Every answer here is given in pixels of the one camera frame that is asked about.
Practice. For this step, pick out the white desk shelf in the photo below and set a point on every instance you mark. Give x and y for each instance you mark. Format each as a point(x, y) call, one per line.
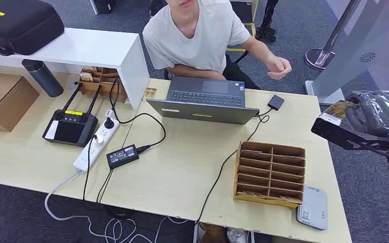
point(87, 48)

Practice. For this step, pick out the black remote controller with antennas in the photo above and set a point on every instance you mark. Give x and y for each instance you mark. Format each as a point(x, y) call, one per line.
point(68, 130)

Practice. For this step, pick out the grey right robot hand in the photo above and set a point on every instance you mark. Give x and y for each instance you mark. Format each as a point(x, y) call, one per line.
point(379, 110)

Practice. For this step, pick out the black robot leg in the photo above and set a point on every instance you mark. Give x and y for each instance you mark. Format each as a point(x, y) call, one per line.
point(267, 23)

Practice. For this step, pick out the chrome stanchion post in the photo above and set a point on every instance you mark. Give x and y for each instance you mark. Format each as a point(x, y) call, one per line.
point(318, 57)

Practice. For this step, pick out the grey laptop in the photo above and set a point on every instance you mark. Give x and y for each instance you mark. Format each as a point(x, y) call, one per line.
point(203, 114)

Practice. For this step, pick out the white cabinet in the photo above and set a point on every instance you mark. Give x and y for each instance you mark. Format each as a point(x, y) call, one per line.
point(253, 8)

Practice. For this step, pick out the brown slotted card rack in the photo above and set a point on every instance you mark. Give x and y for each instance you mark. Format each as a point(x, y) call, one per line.
point(270, 174)

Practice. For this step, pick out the person's left forearm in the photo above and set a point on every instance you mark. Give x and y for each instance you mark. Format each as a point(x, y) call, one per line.
point(260, 50)

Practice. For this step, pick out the person's right forearm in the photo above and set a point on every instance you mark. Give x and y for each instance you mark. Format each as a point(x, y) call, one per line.
point(194, 72)

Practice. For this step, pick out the person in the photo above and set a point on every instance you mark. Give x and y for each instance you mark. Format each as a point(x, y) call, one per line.
point(194, 40)

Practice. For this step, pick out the white plug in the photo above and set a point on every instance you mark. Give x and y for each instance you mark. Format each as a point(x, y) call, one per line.
point(98, 139)

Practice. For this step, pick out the gold cards in small rack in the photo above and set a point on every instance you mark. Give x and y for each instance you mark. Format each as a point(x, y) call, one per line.
point(86, 77)

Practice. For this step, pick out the small black external drive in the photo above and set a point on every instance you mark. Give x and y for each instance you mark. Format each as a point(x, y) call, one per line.
point(276, 102)

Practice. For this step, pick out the black box with white edge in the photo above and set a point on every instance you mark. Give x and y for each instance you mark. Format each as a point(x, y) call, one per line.
point(103, 6)

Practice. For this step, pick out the gold hotel key card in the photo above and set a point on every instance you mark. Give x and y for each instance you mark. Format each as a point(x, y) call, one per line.
point(253, 194)
point(290, 199)

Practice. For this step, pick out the dark grey thermos bottle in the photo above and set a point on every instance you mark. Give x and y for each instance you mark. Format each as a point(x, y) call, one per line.
point(45, 80)

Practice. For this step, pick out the black power adapter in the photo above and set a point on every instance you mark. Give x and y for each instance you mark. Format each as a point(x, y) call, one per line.
point(122, 156)

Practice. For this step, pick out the person's left hand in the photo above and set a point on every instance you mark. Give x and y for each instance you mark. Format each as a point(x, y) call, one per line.
point(278, 68)

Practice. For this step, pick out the grey kiosk stand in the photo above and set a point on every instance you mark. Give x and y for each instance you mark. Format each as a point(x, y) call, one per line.
point(355, 50)

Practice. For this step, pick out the black plug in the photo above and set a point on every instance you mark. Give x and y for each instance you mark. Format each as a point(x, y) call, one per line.
point(109, 123)

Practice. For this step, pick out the brown cardboard piece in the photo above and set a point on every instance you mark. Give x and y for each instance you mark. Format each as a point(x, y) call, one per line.
point(213, 234)

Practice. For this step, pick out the white card reader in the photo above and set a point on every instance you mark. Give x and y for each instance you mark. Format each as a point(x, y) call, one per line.
point(313, 209)

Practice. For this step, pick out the black carrying case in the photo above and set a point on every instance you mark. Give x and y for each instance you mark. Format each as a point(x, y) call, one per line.
point(20, 25)

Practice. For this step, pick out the white power strip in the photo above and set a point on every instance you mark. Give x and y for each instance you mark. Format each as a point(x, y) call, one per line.
point(92, 152)

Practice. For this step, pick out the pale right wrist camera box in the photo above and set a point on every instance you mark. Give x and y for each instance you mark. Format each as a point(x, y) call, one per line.
point(329, 119)

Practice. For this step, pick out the brown cardboard box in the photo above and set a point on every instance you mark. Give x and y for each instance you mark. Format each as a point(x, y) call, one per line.
point(3, 100)

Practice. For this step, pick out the gold patterned ID card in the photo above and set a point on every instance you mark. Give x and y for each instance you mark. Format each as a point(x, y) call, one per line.
point(339, 109)

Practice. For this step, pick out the small wooden slotted rack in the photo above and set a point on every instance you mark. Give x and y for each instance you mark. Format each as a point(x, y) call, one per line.
point(105, 85)

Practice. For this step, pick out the small grey round disc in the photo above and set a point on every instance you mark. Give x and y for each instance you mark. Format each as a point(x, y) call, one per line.
point(73, 86)

